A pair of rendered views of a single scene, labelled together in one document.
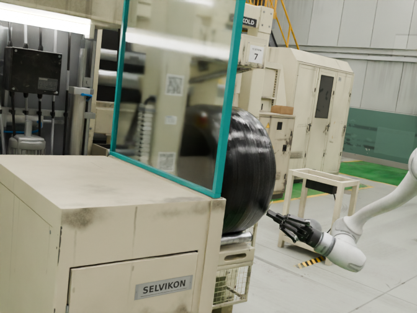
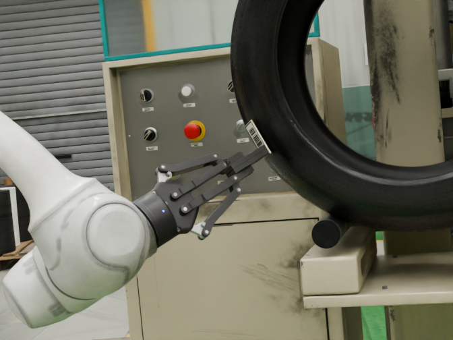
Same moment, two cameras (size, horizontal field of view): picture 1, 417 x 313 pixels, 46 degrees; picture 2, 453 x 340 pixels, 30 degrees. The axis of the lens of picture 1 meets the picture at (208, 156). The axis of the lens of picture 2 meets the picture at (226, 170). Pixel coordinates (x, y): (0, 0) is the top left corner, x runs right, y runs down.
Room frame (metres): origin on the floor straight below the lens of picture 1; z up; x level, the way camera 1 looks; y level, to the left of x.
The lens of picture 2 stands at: (2.99, -1.12, 1.08)
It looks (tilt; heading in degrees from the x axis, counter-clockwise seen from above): 3 degrees down; 143
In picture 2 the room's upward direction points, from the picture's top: 5 degrees counter-clockwise
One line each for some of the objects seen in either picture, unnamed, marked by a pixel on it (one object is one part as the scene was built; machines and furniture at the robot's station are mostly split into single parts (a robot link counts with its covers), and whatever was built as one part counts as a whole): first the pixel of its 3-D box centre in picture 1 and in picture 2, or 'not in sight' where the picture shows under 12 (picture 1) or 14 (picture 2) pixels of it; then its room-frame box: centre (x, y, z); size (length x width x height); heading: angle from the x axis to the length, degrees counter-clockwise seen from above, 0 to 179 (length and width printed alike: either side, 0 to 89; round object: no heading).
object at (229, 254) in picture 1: (215, 255); (342, 256); (1.94, -0.08, 0.84); 0.36 x 0.09 x 0.06; 128
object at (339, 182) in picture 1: (317, 214); not in sight; (4.72, -1.14, 0.40); 0.60 x 0.35 x 0.80; 48
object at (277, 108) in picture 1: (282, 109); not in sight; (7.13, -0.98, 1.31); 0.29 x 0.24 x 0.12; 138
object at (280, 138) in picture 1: (257, 154); not in sight; (7.00, -0.70, 0.62); 0.91 x 0.58 x 1.25; 138
